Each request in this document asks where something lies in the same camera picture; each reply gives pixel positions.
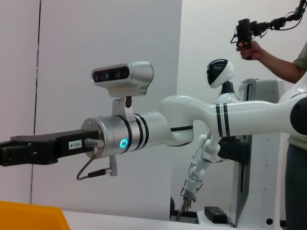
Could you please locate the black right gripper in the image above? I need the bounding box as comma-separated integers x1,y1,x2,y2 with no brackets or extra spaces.
0,129,101,167

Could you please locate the black handheld camera rig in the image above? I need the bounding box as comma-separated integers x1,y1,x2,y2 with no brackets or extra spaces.
230,0,307,60

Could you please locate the person's bare forearm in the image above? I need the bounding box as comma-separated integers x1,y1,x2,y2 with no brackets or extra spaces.
258,49,303,84

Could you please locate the person's bare hand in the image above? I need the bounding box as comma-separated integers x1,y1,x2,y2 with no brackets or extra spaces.
236,40,263,60

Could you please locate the yellow plastic bin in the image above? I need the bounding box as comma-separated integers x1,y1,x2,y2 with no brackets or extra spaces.
0,200,71,230

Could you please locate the dark background robot hand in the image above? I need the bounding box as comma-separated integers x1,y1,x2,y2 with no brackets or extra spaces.
177,195,198,220

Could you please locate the black low tray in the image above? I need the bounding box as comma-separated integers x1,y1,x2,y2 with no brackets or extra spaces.
169,209,200,225

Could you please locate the white background robot torso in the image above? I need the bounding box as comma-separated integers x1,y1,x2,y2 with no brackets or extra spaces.
217,80,242,104

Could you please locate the black-faced white robot head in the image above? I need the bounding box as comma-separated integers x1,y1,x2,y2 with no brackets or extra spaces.
205,58,235,89

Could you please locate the white robot lift column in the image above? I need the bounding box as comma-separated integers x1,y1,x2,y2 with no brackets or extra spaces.
217,78,287,227

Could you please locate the person in olive shirt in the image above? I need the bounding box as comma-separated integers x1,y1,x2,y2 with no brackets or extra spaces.
285,40,307,230

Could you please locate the right wrist cable with connector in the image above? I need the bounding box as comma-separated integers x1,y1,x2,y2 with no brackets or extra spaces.
76,138,118,181

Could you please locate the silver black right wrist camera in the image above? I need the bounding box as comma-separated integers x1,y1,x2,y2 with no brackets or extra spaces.
90,61,154,123

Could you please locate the black box with cable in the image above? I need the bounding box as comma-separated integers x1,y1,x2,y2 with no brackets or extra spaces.
204,206,228,224

